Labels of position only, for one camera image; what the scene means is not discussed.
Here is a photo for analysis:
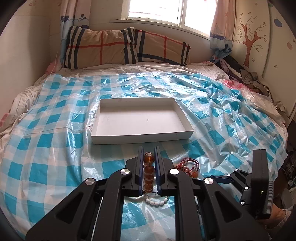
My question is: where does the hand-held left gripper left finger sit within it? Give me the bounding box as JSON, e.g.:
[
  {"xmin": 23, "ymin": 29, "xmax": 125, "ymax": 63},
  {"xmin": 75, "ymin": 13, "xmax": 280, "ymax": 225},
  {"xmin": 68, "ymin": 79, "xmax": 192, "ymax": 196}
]
[{"xmin": 25, "ymin": 146, "xmax": 144, "ymax": 241}]

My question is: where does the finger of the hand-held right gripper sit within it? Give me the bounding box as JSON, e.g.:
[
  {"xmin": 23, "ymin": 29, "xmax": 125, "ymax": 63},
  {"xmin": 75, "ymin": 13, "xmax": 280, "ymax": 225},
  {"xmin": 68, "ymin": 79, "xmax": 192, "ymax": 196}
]
[
  {"xmin": 238, "ymin": 190, "xmax": 254, "ymax": 207},
  {"xmin": 209, "ymin": 169, "xmax": 253, "ymax": 193}
]

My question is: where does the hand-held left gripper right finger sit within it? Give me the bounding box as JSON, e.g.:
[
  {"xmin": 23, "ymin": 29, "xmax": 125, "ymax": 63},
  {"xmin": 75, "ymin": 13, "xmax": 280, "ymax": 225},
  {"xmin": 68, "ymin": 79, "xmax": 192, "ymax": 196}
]
[{"xmin": 154, "ymin": 146, "xmax": 271, "ymax": 241}]

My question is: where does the amber bead bracelet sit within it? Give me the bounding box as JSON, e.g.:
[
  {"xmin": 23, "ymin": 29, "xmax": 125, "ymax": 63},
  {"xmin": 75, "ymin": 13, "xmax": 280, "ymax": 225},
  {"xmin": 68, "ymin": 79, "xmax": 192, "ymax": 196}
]
[{"xmin": 143, "ymin": 152, "xmax": 155, "ymax": 193}]

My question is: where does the dark red cord bracelet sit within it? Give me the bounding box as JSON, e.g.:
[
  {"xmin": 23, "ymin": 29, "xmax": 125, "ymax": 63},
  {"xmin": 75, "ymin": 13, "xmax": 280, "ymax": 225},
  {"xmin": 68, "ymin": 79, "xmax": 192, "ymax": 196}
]
[{"xmin": 174, "ymin": 157, "xmax": 200, "ymax": 178}]

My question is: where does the white shallow cardboard box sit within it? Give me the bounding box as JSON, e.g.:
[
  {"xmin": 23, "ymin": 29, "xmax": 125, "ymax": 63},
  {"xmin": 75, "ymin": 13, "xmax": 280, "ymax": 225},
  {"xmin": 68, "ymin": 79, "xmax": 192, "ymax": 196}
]
[{"xmin": 90, "ymin": 97, "xmax": 195, "ymax": 145}]

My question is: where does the person's right forearm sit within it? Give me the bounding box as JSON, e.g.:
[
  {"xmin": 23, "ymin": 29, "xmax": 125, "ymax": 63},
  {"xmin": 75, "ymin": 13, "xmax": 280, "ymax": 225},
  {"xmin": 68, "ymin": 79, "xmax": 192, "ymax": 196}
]
[{"xmin": 264, "ymin": 204, "xmax": 290, "ymax": 230}]

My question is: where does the blue checked plastic sheet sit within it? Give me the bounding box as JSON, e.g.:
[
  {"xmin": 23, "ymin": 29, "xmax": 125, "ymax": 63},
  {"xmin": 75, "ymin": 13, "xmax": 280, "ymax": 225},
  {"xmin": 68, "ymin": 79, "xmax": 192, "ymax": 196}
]
[{"xmin": 0, "ymin": 72, "xmax": 289, "ymax": 241}]

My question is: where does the pink plastic bag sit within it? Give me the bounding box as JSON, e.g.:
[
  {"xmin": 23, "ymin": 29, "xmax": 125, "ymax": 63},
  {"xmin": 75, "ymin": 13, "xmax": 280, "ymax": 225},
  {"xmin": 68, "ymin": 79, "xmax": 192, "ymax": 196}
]
[{"xmin": 221, "ymin": 79, "xmax": 247, "ymax": 91}]

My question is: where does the pile of dark clothes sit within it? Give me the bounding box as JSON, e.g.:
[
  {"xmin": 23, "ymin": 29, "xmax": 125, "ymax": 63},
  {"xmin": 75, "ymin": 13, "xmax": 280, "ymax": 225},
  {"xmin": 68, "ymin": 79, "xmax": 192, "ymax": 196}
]
[{"xmin": 215, "ymin": 54, "xmax": 287, "ymax": 112}]

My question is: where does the plaid pillow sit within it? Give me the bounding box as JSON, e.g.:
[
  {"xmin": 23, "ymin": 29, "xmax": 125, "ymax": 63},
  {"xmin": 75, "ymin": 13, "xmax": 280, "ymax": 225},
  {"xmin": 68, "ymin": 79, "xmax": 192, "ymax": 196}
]
[
  {"xmin": 62, "ymin": 25, "xmax": 139, "ymax": 69},
  {"xmin": 121, "ymin": 27, "xmax": 191, "ymax": 66}
]

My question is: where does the printed curtain with sailboat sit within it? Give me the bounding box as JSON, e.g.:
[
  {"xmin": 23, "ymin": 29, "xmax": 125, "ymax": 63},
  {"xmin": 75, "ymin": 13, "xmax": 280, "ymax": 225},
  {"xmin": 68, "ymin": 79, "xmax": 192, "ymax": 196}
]
[{"xmin": 209, "ymin": 0, "xmax": 236, "ymax": 62}]

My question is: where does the wardrobe with tree sticker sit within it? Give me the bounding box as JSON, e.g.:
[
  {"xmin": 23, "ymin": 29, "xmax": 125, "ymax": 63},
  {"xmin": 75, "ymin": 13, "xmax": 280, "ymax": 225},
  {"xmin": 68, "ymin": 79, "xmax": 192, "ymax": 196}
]
[{"xmin": 231, "ymin": 0, "xmax": 296, "ymax": 127}]

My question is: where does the window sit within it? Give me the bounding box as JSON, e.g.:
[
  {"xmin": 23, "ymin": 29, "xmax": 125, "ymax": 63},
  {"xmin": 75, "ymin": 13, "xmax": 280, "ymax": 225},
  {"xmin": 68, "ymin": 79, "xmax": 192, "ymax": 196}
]
[{"xmin": 120, "ymin": 0, "xmax": 220, "ymax": 36}]

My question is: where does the printed curtain with whale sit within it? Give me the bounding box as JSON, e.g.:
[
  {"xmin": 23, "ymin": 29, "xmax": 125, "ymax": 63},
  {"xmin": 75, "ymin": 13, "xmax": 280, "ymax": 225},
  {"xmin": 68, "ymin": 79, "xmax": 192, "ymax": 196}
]
[{"xmin": 60, "ymin": 0, "xmax": 91, "ymax": 67}]

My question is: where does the white oval bead bracelet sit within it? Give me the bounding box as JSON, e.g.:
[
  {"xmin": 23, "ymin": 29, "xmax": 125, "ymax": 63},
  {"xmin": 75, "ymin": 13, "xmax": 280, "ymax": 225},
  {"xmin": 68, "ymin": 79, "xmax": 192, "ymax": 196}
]
[{"xmin": 138, "ymin": 192, "xmax": 170, "ymax": 207}]

